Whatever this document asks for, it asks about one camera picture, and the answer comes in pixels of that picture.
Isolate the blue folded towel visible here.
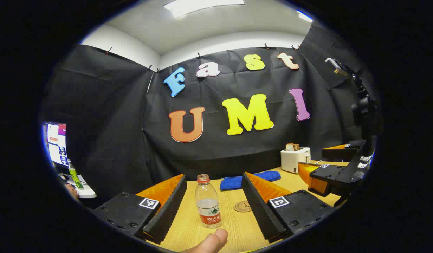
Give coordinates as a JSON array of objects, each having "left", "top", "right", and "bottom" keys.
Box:
[{"left": 220, "top": 170, "right": 281, "bottom": 192}]

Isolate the green bottle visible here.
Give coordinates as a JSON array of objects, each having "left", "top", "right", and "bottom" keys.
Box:
[{"left": 67, "top": 160, "right": 84, "bottom": 190}]

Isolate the white toaster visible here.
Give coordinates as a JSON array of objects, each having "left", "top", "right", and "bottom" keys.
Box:
[{"left": 280, "top": 147, "right": 311, "bottom": 174}]

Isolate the computer monitor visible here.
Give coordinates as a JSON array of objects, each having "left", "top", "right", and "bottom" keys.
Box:
[{"left": 44, "top": 122, "right": 67, "bottom": 166}]

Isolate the silver smartphone on mount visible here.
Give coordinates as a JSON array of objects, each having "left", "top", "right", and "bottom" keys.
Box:
[{"left": 325, "top": 57, "right": 355, "bottom": 77}]

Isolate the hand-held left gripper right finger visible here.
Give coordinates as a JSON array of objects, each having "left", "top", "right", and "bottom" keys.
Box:
[{"left": 241, "top": 172, "right": 336, "bottom": 244}]

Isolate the clear water bottle red label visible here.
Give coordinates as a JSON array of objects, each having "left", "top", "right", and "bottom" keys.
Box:
[{"left": 195, "top": 174, "right": 223, "bottom": 229}]

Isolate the black backdrop cloth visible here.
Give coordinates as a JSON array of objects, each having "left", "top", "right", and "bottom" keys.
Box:
[{"left": 41, "top": 21, "right": 379, "bottom": 208}]

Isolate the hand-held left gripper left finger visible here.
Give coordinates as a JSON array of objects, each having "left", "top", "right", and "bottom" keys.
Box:
[{"left": 91, "top": 174, "right": 188, "bottom": 245}]

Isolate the round cork coaster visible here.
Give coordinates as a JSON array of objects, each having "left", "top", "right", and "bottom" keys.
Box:
[{"left": 233, "top": 200, "right": 253, "bottom": 213}]

